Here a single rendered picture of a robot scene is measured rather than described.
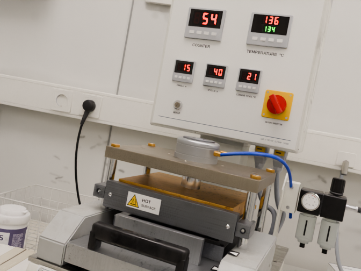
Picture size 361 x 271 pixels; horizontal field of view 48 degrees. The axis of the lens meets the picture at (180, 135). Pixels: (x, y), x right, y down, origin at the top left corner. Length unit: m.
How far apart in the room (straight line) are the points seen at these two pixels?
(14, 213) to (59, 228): 0.36
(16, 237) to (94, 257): 0.44
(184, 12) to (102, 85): 0.53
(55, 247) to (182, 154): 0.25
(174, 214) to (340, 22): 0.86
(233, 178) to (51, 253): 0.30
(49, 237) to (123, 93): 0.76
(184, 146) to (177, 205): 0.11
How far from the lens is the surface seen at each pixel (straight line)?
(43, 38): 1.49
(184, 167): 0.66
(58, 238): 0.67
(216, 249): 0.67
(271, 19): 0.87
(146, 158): 0.68
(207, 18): 0.90
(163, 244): 0.57
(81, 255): 0.64
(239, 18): 0.89
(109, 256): 0.62
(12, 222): 1.02
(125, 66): 1.36
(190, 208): 0.65
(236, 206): 0.67
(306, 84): 0.84
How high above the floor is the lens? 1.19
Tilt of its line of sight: 3 degrees down
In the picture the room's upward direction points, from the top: 10 degrees clockwise
